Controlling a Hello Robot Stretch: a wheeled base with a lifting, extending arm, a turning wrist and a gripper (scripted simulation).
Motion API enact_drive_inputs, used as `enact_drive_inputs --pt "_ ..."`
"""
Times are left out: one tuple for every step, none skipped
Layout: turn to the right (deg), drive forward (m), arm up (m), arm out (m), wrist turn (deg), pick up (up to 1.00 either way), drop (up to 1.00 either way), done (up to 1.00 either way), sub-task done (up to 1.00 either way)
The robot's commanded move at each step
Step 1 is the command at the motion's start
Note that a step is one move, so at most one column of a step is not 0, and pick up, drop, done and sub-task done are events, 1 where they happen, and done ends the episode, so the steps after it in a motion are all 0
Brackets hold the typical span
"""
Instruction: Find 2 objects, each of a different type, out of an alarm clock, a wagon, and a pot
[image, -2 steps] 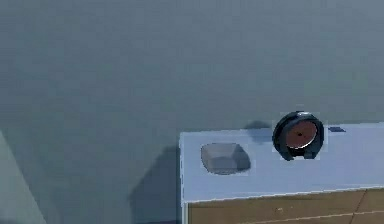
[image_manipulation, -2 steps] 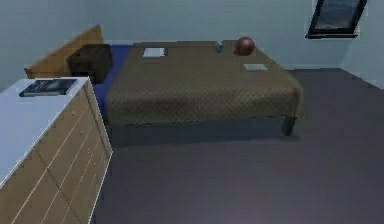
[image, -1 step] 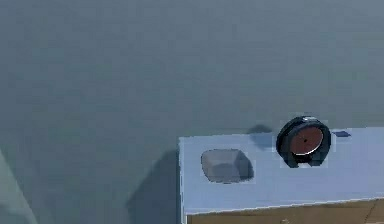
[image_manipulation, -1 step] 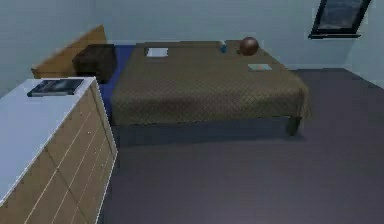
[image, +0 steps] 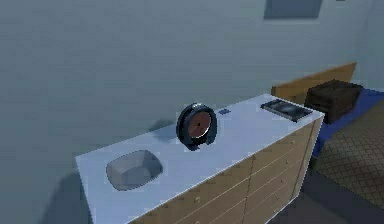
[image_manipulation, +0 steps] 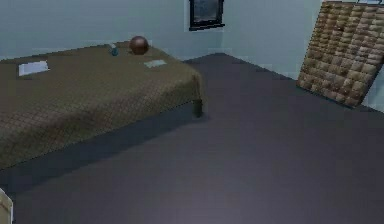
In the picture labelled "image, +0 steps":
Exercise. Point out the black round alarm clock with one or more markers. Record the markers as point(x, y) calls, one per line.
point(197, 126)

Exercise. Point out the small blue flat card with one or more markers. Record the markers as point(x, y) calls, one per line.
point(224, 111)

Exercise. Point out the grey bowl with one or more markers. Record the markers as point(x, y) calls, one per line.
point(134, 170)

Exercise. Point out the white-topped wooden chest of drawers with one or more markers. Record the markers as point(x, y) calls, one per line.
point(246, 186)

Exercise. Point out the dark brown pillow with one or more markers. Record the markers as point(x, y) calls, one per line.
point(333, 98)

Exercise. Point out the bed with blue sheet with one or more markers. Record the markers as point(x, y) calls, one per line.
point(353, 133)

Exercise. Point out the grey framed wall picture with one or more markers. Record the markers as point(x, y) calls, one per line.
point(293, 8)

